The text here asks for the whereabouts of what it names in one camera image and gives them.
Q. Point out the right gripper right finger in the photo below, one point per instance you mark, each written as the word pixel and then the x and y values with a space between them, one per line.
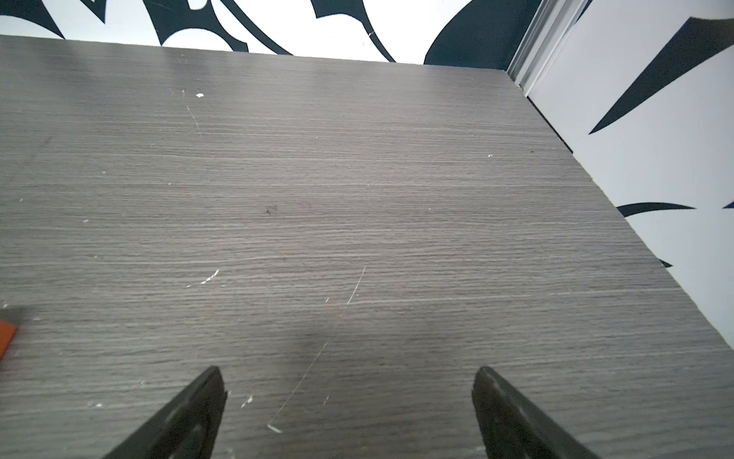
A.
pixel 512 426

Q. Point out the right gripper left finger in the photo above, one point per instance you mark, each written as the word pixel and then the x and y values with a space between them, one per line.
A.
pixel 186 427

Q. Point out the orange block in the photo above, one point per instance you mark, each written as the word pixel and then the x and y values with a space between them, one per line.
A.
pixel 7 333

